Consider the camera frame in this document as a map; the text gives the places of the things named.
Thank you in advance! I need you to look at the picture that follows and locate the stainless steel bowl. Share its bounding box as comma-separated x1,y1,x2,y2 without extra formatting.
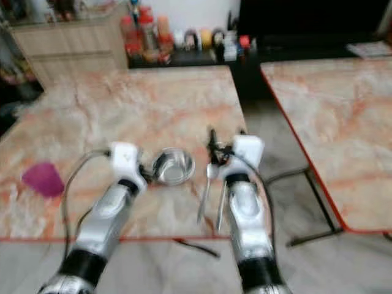
152,148,195,186

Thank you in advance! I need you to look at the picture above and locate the stainless steel spoon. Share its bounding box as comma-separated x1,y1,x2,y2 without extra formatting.
197,162,219,224

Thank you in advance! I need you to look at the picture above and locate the small white box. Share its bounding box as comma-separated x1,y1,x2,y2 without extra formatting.
224,37,239,61

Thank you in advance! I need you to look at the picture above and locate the purple plastic cup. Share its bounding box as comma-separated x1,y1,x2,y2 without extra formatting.
21,161,65,198

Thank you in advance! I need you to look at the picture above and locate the yellow round figurine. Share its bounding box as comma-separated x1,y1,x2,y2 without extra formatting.
198,29,213,50

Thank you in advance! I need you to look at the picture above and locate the large clear jar red lid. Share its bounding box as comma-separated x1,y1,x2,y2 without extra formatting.
138,9,157,53

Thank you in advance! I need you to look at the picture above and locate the small clear jar red lid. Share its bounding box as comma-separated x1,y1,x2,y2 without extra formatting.
121,17,139,59

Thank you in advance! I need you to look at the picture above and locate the light wooden cabinet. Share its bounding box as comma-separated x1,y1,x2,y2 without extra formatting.
9,11,129,88

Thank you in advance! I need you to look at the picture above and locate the black flat television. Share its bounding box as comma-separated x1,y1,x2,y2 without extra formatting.
239,0,392,35

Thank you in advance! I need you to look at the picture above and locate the dark cluttered shelf rack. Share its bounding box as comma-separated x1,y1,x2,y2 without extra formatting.
0,28,45,106

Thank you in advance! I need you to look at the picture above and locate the printed magazine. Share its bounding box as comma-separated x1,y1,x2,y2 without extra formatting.
346,41,392,59

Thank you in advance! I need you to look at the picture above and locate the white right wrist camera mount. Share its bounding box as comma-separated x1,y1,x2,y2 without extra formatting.
220,135,265,181

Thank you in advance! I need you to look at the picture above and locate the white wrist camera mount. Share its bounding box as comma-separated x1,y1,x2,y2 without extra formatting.
111,142,148,188
220,135,265,181

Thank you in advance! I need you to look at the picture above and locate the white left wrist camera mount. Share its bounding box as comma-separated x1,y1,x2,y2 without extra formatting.
111,142,148,188

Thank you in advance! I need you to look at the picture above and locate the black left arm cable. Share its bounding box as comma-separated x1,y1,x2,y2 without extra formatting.
61,149,113,258

